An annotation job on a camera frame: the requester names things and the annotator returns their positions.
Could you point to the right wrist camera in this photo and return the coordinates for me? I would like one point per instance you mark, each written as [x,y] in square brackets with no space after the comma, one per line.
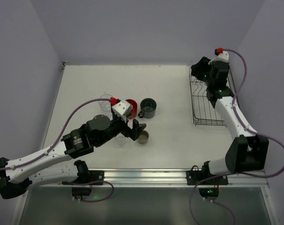
[224,57]

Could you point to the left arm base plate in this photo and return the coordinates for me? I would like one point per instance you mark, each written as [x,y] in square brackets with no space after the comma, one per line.
[96,176]

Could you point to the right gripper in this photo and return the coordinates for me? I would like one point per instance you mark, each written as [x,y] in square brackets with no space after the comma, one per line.
[203,68]

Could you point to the aluminium mounting rail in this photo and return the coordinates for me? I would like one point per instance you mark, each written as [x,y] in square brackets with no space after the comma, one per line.
[149,178]

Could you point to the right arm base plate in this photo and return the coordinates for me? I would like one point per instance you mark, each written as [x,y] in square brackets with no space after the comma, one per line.
[195,174]

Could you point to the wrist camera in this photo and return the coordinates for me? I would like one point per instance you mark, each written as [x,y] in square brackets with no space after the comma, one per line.
[122,109]
[224,57]

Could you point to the dark teal mug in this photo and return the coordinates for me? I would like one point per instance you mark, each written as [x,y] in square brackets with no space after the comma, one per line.
[147,108]

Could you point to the clear faceted glass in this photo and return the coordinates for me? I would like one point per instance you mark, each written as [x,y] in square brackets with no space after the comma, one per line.
[105,106]

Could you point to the red mug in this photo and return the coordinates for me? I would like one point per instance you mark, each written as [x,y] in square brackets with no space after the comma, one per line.
[133,112]

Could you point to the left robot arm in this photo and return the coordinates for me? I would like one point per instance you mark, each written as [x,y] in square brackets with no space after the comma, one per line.
[61,162]

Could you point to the black wire dish rack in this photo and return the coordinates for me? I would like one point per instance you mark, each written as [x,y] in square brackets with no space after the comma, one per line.
[204,95]

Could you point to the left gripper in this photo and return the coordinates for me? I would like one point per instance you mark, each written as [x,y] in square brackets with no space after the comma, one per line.
[129,131]

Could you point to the olive green mug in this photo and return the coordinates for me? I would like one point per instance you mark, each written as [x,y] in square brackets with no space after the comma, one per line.
[143,137]

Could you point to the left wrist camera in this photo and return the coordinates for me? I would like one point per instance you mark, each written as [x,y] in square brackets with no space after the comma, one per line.
[122,109]

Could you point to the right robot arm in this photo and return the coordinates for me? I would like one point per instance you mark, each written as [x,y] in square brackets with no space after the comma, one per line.
[247,151]

